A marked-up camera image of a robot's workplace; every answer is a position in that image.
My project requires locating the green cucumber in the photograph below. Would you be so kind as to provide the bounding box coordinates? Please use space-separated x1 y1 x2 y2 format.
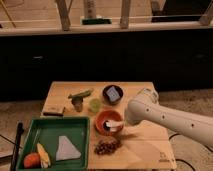
68 89 94 99

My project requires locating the black cable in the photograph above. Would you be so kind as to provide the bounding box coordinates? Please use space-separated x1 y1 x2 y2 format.
168 132 213 171

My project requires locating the blue sponge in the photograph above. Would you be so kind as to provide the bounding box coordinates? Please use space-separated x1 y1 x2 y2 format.
106 86 120 102

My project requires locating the red orange bowl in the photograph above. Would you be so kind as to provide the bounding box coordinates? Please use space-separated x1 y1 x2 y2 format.
94 110 123 136

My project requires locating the green base object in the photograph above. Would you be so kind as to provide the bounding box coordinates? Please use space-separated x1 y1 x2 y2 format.
82 18 112 25

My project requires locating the white handled dish brush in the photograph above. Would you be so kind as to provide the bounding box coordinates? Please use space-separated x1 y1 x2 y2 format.
103 120 124 132

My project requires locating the small brown pot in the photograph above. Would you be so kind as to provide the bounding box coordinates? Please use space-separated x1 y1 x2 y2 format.
71 97 83 112

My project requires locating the grey cloth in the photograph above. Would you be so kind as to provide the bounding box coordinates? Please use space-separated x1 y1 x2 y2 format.
56 135 81 161

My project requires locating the green plastic tray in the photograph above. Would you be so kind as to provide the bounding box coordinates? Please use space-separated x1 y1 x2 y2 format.
16 117 90 171

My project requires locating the brown wooden block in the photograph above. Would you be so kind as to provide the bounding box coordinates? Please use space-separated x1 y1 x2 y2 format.
42 106 64 117

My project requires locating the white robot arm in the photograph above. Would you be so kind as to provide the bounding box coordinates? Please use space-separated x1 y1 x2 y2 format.
124 88 213 148

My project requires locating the red tomato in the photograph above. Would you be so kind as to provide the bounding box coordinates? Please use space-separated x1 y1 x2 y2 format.
23 153 40 169

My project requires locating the dark bowl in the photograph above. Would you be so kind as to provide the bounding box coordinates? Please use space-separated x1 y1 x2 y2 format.
102 85 123 105

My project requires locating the bunch of brown grapes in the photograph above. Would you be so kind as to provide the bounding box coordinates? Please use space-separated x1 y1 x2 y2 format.
94 140 122 155

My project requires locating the light green cup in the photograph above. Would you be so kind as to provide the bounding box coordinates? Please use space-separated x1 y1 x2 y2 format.
89 98 101 113

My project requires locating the black pole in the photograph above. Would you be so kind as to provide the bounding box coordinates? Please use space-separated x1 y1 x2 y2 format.
10 122 24 171

